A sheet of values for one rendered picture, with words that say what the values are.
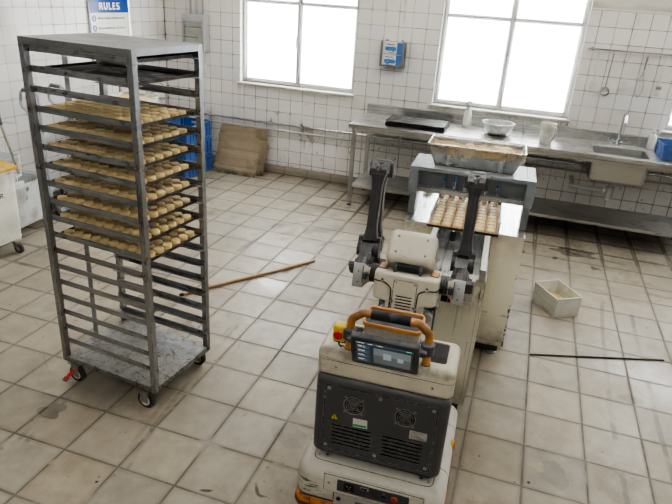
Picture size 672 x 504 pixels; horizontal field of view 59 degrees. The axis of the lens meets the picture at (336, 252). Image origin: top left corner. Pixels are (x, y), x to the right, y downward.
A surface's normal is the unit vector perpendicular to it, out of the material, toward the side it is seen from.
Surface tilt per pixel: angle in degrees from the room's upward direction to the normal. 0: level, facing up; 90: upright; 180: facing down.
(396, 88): 90
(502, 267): 90
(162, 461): 0
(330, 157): 90
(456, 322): 90
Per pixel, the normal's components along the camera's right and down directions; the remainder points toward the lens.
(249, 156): -0.25, -0.03
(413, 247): -0.16, -0.34
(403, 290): -0.26, 0.24
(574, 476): 0.07, -0.91
